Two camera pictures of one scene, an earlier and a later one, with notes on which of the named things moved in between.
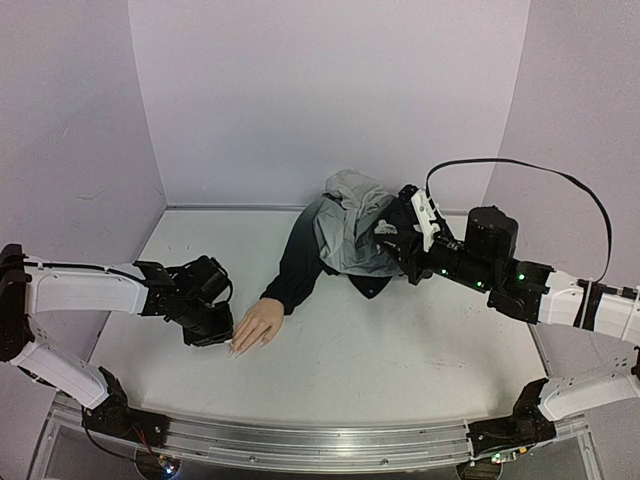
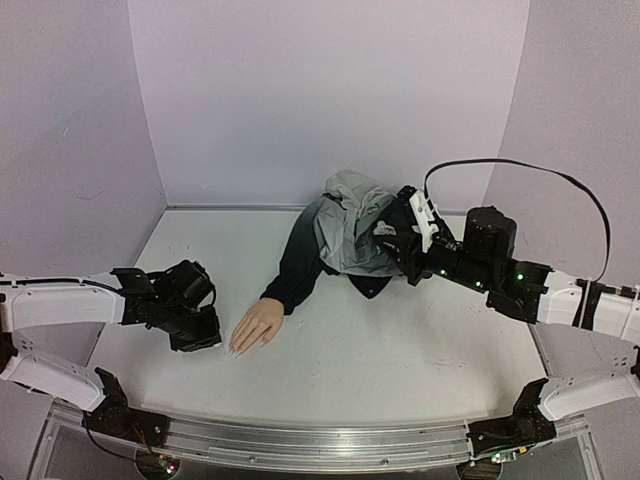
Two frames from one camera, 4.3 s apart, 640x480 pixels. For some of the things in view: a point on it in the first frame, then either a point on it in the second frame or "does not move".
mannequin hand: [260, 325] does not move
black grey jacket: [336, 231] does not move
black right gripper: [405, 245] does not move
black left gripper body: [202, 328] -> [189, 334]
